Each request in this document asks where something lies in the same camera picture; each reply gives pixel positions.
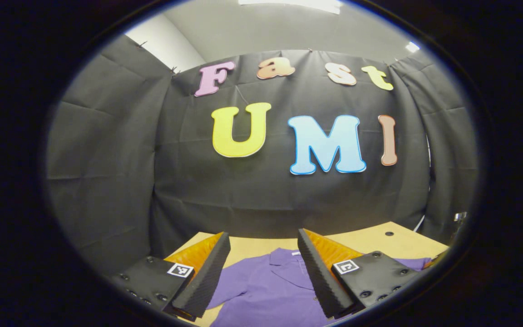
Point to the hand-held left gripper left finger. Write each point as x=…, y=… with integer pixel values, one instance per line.
x=207, y=281

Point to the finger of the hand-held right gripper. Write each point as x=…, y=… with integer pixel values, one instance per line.
x=436, y=260

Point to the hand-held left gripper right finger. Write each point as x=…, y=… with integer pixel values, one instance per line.
x=320, y=277

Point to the purple button shirt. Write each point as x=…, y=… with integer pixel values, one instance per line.
x=270, y=290

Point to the black backdrop cloth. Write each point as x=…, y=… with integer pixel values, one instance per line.
x=243, y=195

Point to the small ceiling light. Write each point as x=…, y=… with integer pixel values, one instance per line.
x=412, y=47

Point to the long ceiling light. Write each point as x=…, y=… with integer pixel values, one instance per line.
x=288, y=3

